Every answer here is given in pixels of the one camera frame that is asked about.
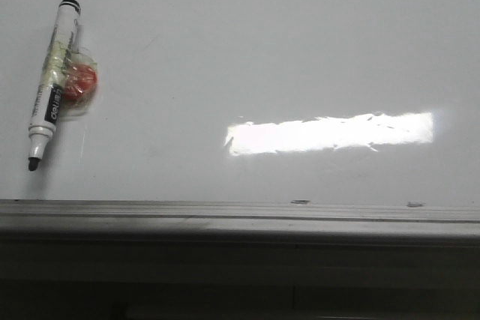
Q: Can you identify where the red round magnet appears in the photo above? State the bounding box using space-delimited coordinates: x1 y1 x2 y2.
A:
63 63 98 102

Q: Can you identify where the white black whiteboard marker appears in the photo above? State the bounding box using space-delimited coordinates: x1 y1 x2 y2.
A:
28 0 81 172

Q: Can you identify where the white whiteboard with aluminium frame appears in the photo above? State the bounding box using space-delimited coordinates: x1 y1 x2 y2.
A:
1 0 479 244

